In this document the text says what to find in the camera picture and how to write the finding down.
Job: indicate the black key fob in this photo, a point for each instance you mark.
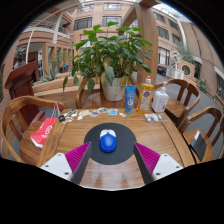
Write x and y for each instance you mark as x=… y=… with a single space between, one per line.
x=62 y=118

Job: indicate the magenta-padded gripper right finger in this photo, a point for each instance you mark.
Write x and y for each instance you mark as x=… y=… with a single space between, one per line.
x=163 y=165

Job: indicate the green plant in white pot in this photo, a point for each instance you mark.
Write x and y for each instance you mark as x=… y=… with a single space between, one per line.
x=110 y=53

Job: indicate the blue and white computer mouse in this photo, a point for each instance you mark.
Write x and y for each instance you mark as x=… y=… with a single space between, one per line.
x=108 y=143

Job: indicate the red and white bag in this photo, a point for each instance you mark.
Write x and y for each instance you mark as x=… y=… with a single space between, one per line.
x=45 y=131

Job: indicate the black notebook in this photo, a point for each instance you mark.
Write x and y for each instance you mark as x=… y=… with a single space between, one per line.
x=199 y=146

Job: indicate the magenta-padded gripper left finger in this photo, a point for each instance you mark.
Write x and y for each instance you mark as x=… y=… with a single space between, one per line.
x=60 y=165

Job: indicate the white statue on plinth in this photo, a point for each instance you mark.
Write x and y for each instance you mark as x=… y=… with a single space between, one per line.
x=175 y=71

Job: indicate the wooden armchair with curved back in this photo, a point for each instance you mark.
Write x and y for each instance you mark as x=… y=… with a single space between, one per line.
x=30 y=100
x=175 y=106
x=206 y=111
x=80 y=90

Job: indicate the yellow liquid soap bottle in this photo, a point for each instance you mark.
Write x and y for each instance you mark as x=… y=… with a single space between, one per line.
x=146 y=98

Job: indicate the white pump bottle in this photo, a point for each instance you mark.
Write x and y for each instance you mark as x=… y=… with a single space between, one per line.
x=160 y=100

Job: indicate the black round mouse pad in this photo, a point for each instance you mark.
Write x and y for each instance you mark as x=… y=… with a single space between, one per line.
x=125 y=138

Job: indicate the small blue sticker card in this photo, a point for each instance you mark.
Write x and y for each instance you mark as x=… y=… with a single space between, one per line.
x=113 y=112

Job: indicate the small white packet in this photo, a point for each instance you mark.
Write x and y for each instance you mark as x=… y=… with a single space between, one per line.
x=152 y=117

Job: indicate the spiky agave plant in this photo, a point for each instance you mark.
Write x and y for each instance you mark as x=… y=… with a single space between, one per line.
x=50 y=75

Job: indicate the dark red wooden pedestal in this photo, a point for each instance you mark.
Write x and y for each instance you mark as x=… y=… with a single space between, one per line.
x=21 y=83

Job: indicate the yellow flowering plant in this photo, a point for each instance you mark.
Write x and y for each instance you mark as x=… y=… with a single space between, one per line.
x=202 y=85

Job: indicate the blue tube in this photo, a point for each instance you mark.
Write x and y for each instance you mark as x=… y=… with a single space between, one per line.
x=130 y=98

